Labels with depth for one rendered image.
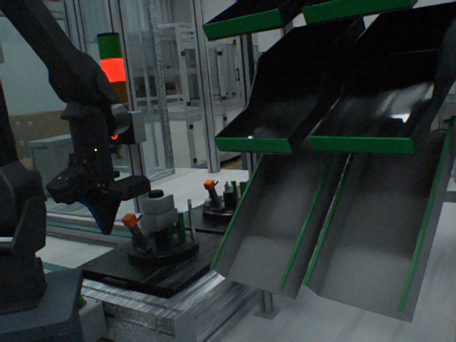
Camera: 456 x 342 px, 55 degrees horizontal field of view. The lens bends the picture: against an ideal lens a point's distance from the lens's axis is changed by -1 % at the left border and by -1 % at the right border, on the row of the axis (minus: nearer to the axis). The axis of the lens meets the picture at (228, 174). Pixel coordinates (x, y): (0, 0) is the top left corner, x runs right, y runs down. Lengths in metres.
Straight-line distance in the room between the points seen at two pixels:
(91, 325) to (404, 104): 0.57
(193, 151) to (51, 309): 5.60
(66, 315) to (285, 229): 0.34
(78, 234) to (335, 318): 0.70
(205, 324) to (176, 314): 0.08
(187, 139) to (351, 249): 5.49
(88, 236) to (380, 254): 0.79
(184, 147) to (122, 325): 5.45
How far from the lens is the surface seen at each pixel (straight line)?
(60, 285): 0.60
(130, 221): 0.80
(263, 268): 0.67
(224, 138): 0.64
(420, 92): 0.66
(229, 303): 0.80
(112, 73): 1.03
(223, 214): 1.01
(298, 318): 0.84
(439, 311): 0.88
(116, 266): 0.87
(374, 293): 0.61
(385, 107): 0.64
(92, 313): 0.76
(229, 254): 0.70
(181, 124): 6.11
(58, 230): 1.29
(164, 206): 0.85
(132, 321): 0.75
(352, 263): 0.64
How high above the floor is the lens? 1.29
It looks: 12 degrees down
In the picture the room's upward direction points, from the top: 6 degrees counter-clockwise
